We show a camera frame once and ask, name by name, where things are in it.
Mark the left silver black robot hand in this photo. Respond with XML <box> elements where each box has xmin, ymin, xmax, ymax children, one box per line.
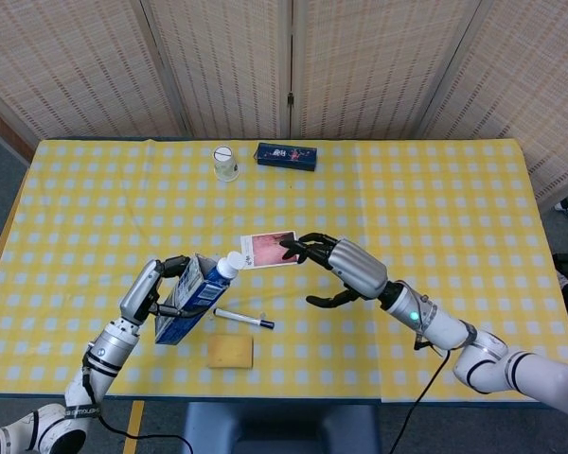
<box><xmin>118</xmin><ymin>254</ymin><xmax>204</xmax><ymax>326</ymax></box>

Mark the woven bamboo folding screen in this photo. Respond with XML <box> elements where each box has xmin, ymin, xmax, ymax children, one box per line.
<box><xmin>0</xmin><ymin>0</ymin><xmax>568</xmax><ymax>204</ymax></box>

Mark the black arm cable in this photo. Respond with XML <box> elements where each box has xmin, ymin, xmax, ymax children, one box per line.
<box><xmin>97</xmin><ymin>415</ymin><xmax>195</xmax><ymax>454</ymax></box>
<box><xmin>388</xmin><ymin>347</ymin><xmax>451</xmax><ymax>454</ymax></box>

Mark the blue toothpaste box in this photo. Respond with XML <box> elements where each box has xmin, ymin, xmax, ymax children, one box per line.
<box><xmin>153</xmin><ymin>253</ymin><xmax>238</xmax><ymax>345</ymax></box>

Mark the yellow floor tape line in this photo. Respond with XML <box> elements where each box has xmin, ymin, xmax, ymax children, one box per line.
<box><xmin>122</xmin><ymin>400</ymin><xmax>146</xmax><ymax>454</ymax></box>

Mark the yellow white checkered tablecloth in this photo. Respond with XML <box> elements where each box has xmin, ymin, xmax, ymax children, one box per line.
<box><xmin>0</xmin><ymin>138</ymin><xmax>568</xmax><ymax>403</ymax></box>

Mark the red photo postcard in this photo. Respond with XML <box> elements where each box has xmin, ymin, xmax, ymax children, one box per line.
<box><xmin>240</xmin><ymin>230</ymin><xmax>300</xmax><ymax>271</ymax></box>

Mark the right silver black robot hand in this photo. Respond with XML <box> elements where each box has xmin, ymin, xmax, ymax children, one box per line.
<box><xmin>279</xmin><ymin>231</ymin><xmax>390</xmax><ymax>308</ymax></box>

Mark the blue white toothpaste tube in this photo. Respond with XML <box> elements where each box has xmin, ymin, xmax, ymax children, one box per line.
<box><xmin>216</xmin><ymin>250</ymin><xmax>245</xmax><ymax>280</ymax></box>

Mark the black white marker pen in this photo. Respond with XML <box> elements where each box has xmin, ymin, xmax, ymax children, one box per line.
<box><xmin>212</xmin><ymin>307</ymin><xmax>276</xmax><ymax>330</ymax></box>

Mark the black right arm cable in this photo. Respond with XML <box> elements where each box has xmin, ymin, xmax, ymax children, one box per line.
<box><xmin>388</xmin><ymin>347</ymin><xmax>451</xmax><ymax>454</ymax></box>

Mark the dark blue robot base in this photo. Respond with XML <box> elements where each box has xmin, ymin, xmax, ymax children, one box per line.
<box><xmin>183</xmin><ymin>401</ymin><xmax>382</xmax><ymax>454</ymax></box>

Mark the yellow sponge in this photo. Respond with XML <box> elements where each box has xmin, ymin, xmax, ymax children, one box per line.
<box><xmin>205</xmin><ymin>333</ymin><xmax>256</xmax><ymax>370</ymax></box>

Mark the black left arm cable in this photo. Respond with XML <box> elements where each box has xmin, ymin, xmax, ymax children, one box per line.
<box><xmin>97</xmin><ymin>415</ymin><xmax>195</xmax><ymax>454</ymax></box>

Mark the dark blue printed box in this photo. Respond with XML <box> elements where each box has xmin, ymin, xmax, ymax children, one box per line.
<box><xmin>256</xmin><ymin>142</ymin><xmax>319</xmax><ymax>173</ymax></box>

